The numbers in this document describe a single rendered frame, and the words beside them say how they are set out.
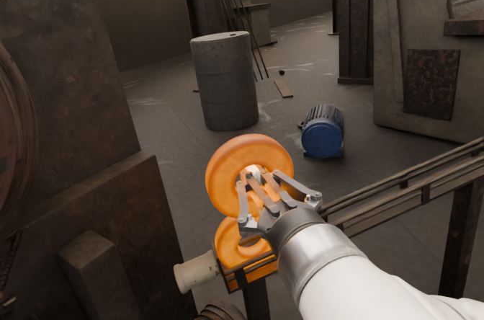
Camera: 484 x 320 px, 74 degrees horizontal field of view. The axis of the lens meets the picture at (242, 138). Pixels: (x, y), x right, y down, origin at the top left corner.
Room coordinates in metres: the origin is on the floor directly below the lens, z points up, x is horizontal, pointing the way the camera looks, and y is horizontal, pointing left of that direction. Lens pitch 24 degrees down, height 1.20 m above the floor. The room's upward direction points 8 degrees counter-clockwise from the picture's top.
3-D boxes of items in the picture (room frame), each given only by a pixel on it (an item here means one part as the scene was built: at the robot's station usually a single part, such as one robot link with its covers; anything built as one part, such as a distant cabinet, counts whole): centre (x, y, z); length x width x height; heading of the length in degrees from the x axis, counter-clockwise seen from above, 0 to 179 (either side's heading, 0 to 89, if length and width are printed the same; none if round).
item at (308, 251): (0.27, -0.07, 0.91); 0.09 x 0.06 x 0.09; 106
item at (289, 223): (0.34, -0.05, 0.91); 0.09 x 0.08 x 0.07; 16
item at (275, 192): (0.40, -0.04, 0.92); 0.11 x 0.01 x 0.04; 14
